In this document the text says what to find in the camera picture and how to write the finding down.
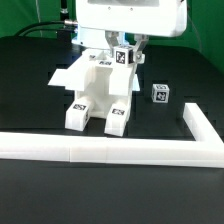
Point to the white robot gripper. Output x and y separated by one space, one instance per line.
166 18

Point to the white tagged cube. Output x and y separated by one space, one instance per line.
123 55
160 93

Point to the white chair seat block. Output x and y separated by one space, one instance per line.
100 96

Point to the white chair back frame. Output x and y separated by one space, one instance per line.
80 72

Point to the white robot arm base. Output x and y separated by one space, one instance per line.
95 38

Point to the white marker sheet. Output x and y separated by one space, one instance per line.
59 78

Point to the black antenna post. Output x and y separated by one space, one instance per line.
64 33

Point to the white U-shaped fixture frame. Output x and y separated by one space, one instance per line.
205 150

